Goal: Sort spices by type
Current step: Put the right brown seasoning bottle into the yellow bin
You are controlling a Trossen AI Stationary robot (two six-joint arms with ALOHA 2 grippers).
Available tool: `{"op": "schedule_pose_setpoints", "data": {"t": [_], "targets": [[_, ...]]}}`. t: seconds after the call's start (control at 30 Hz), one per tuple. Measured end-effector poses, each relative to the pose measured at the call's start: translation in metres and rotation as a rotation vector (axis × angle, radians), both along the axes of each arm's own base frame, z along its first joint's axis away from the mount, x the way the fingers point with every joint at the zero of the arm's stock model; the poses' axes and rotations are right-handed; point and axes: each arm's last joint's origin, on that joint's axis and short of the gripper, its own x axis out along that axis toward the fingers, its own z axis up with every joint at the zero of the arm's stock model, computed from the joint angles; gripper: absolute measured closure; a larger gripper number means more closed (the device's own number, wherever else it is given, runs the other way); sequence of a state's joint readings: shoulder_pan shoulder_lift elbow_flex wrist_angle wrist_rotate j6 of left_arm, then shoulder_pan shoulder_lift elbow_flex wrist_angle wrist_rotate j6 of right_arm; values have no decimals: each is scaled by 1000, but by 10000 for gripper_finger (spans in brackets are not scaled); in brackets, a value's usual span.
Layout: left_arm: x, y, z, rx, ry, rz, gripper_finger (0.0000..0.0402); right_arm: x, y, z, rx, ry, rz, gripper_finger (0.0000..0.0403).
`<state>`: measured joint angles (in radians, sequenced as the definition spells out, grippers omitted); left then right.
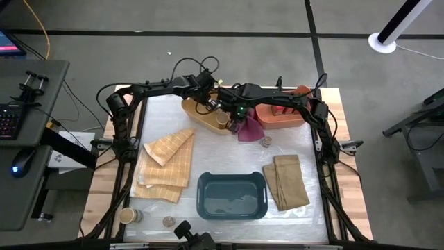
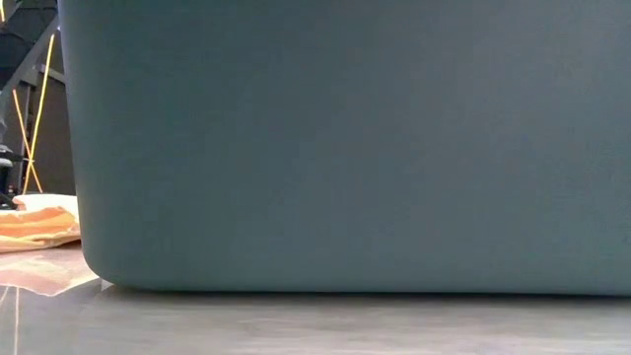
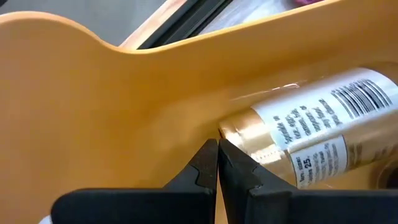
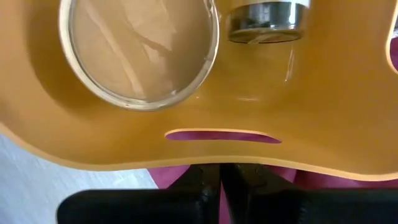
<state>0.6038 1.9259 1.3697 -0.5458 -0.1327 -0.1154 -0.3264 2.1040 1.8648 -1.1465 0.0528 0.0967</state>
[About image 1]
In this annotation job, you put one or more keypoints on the dark teal plastic bin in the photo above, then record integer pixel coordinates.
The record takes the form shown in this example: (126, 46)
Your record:
(230, 198)

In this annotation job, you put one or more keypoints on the olive brown folded cloth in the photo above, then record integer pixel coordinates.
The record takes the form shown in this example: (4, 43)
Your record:
(289, 184)

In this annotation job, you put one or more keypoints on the white printed box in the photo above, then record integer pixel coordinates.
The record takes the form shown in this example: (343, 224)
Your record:
(74, 139)

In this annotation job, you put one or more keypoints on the yellow checked cloth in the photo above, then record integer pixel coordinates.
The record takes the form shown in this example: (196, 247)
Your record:
(173, 170)
(156, 192)

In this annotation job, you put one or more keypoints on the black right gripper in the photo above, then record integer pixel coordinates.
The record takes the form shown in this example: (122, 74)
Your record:
(236, 99)

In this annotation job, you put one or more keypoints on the yellow plastic bin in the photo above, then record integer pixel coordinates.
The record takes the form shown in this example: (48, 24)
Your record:
(201, 121)

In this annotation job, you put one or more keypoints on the backlit black keyboard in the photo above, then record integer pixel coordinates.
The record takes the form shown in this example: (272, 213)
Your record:
(9, 121)

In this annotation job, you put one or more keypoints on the black metal table frame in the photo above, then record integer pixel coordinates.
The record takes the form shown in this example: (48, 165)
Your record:
(322, 208)

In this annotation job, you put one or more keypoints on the black computer mouse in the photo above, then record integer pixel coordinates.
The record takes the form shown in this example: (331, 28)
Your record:
(22, 163)

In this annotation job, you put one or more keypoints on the black desk clamp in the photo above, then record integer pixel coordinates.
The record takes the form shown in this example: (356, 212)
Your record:
(29, 92)

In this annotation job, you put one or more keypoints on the black slanted beam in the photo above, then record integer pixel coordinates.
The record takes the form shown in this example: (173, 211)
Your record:
(69, 149)

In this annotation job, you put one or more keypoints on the black table clamp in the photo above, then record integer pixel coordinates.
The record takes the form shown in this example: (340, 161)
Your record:
(279, 82)

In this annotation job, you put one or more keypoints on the pole stand with round base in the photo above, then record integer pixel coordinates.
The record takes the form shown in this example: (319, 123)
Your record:
(399, 24)

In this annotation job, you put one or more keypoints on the pink cloth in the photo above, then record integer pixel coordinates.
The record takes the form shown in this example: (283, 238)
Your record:
(251, 130)

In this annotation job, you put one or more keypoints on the dark grey desk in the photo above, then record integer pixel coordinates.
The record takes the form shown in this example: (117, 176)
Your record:
(34, 87)

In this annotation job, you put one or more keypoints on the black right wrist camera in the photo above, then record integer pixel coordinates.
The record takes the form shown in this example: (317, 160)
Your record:
(241, 112)

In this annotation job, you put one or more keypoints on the orange plastic bin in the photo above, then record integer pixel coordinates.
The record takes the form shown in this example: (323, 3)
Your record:
(277, 121)

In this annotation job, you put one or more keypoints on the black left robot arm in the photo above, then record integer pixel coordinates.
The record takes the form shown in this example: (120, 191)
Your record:
(156, 91)

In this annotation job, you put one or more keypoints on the computer monitor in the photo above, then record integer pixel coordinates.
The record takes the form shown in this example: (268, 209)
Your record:
(8, 45)

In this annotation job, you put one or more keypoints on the red block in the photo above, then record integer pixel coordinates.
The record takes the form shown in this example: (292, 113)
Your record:
(286, 110)

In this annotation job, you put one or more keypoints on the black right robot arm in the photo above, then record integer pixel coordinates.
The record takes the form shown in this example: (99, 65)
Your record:
(288, 100)

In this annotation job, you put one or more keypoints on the black knobbed mount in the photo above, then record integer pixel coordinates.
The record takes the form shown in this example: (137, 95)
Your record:
(194, 241)

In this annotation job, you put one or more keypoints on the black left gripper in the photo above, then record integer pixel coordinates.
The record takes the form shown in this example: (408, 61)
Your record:
(208, 92)

